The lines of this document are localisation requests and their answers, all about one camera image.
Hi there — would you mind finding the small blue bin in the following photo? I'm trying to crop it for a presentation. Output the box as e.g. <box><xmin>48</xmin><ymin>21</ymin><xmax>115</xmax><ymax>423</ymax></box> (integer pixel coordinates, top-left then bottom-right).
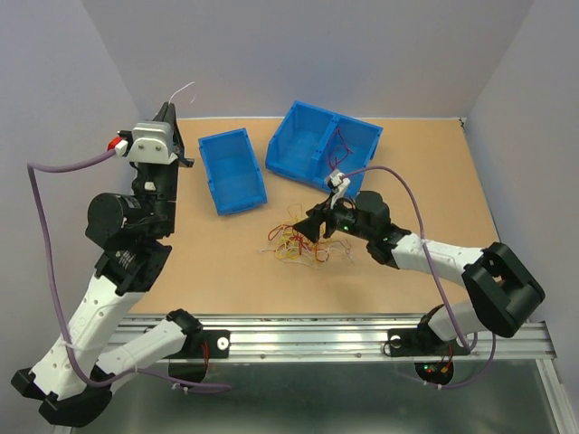
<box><xmin>198</xmin><ymin>128</ymin><xmax>268</xmax><ymax>216</ymax></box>

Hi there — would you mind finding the long red wire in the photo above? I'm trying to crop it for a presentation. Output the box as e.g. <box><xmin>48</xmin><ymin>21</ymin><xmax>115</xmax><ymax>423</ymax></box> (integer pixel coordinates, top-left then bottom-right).
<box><xmin>325</xmin><ymin>127</ymin><xmax>354</xmax><ymax>182</ymax></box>

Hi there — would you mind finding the blue double-compartment bin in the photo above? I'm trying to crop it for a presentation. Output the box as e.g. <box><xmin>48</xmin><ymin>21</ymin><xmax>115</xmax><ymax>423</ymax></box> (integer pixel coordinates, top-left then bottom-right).
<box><xmin>265</xmin><ymin>101</ymin><xmax>383</xmax><ymax>190</ymax></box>

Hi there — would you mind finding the wire bundle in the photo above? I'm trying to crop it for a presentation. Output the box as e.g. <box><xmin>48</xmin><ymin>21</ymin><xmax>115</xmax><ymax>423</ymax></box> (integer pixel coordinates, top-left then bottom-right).
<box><xmin>256</xmin><ymin>203</ymin><xmax>356</xmax><ymax>268</ymax></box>

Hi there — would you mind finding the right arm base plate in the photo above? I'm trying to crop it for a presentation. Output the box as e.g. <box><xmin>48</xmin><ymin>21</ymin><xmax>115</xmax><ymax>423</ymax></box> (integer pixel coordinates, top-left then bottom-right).
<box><xmin>382</xmin><ymin>328</ymin><xmax>470</xmax><ymax>357</ymax></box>

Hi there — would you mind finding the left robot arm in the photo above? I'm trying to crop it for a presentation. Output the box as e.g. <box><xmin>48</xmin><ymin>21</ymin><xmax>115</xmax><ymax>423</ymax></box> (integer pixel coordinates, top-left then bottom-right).
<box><xmin>12</xmin><ymin>102</ymin><xmax>203</xmax><ymax>428</ymax></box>

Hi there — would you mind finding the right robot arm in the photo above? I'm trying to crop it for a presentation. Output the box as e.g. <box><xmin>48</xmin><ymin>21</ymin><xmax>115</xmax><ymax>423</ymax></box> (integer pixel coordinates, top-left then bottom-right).
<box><xmin>294</xmin><ymin>191</ymin><xmax>546</xmax><ymax>353</ymax></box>

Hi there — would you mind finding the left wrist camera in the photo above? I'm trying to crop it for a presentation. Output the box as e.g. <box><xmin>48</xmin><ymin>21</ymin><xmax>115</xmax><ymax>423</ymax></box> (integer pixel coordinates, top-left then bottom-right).
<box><xmin>108</xmin><ymin>121</ymin><xmax>177</xmax><ymax>165</ymax></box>

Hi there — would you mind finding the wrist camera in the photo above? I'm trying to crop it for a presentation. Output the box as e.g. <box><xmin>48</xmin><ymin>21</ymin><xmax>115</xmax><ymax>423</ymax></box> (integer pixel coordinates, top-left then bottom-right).
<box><xmin>108</xmin><ymin>121</ymin><xmax>177</xmax><ymax>165</ymax></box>
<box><xmin>325</xmin><ymin>169</ymin><xmax>350</xmax><ymax>209</ymax></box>

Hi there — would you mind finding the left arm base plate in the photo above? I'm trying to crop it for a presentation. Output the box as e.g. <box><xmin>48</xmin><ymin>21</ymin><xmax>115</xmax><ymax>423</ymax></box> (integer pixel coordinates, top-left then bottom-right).
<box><xmin>166</xmin><ymin>329</ymin><xmax>231</xmax><ymax>360</ymax></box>

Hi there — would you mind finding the white wire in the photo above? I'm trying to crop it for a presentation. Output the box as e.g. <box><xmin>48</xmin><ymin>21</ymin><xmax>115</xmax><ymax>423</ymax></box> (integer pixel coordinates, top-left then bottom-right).
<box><xmin>166</xmin><ymin>81</ymin><xmax>197</xmax><ymax>106</ymax></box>

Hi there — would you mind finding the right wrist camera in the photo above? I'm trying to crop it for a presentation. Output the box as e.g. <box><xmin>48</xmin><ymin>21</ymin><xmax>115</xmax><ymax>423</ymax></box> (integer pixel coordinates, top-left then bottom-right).
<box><xmin>325</xmin><ymin>169</ymin><xmax>350</xmax><ymax>209</ymax></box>

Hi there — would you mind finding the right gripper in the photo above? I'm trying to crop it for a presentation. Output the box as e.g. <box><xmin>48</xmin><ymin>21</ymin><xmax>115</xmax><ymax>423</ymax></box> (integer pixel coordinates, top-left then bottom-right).
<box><xmin>291</xmin><ymin>193</ymin><xmax>373</xmax><ymax>244</ymax></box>

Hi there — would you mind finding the aluminium rail frame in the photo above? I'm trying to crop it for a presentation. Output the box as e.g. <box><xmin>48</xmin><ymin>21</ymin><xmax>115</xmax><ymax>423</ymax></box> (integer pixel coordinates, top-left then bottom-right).
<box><xmin>52</xmin><ymin>118</ymin><xmax>562</xmax><ymax>434</ymax></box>

